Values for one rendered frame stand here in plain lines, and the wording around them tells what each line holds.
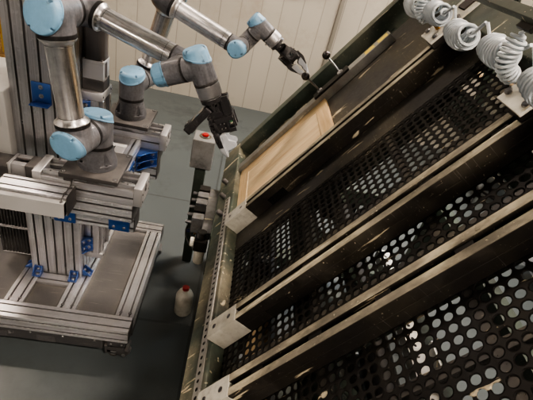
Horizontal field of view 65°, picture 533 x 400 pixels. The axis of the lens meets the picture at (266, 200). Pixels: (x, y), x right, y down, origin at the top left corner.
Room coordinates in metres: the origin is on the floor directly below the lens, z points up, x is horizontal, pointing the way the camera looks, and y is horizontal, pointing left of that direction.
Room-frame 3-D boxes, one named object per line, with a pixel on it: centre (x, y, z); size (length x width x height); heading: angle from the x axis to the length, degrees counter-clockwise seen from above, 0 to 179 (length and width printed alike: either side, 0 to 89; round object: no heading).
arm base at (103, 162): (1.38, 0.70, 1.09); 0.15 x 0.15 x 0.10
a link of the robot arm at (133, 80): (1.88, 0.77, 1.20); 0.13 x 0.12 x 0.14; 176
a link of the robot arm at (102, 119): (1.38, 0.70, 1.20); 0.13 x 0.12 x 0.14; 175
